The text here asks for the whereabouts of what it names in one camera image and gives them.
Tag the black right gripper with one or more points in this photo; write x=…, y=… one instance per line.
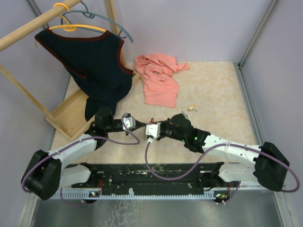
x=163, y=123

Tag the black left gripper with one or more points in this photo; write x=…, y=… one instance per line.
x=138, y=125

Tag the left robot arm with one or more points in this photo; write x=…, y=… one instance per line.
x=47, y=172

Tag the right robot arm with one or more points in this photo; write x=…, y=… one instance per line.
x=264, y=164

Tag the pink cloth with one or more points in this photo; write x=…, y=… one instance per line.
x=156, y=72

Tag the wooden clothes rack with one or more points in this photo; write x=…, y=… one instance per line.
x=37, y=95

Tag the dark navy vest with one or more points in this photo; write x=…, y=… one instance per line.
x=95, y=65

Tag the yellow clothes hanger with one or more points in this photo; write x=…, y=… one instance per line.
x=68, y=27

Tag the grey-blue clothes hanger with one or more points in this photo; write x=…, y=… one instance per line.
x=91, y=14

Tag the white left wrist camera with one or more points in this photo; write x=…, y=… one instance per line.
x=128, y=122

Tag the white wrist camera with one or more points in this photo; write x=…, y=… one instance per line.
x=152, y=131
x=128, y=122

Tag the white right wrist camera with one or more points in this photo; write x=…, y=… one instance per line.
x=152, y=131

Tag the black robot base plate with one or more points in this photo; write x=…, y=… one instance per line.
x=119, y=178

